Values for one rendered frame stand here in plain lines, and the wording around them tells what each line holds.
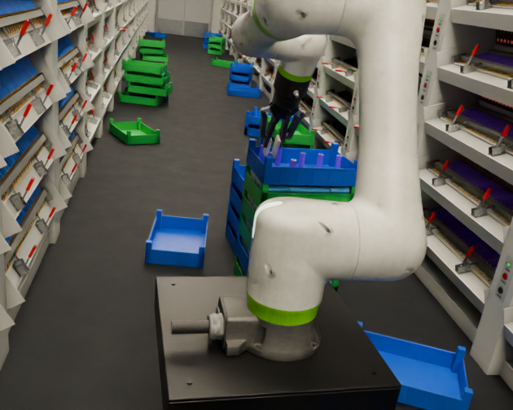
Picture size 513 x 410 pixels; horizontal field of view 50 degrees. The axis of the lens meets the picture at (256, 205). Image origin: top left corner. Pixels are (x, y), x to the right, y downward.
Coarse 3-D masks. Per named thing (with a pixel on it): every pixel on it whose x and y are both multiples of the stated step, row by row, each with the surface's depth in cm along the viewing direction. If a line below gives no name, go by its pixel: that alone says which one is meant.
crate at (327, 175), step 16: (336, 144) 177; (256, 160) 162; (272, 160) 154; (288, 160) 177; (256, 176) 162; (272, 176) 156; (288, 176) 157; (304, 176) 158; (320, 176) 160; (336, 176) 161; (352, 176) 162
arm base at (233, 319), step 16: (224, 304) 92; (240, 304) 92; (192, 320) 90; (208, 320) 90; (224, 320) 89; (240, 320) 88; (256, 320) 89; (208, 336) 89; (224, 336) 88; (240, 336) 89; (256, 336) 90; (272, 336) 88; (288, 336) 88; (304, 336) 89; (320, 336) 94; (240, 352) 89; (256, 352) 89; (272, 352) 88; (288, 352) 88; (304, 352) 89
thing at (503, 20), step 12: (456, 0) 180; (468, 0) 179; (480, 0) 176; (492, 0) 167; (504, 0) 164; (456, 12) 178; (468, 12) 171; (480, 12) 164; (492, 12) 158; (504, 12) 154; (468, 24) 173; (480, 24) 166; (492, 24) 160; (504, 24) 154
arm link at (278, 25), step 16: (256, 0) 97; (272, 0) 89; (288, 0) 87; (304, 0) 87; (320, 0) 88; (336, 0) 88; (256, 16) 100; (272, 16) 91; (288, 16) 89; (304, 16) 89; (320, 16) 89; (336, 16) 90; (272, 32) 98; (288, 32) 93; (304, 32) 92; (320, 32) 93
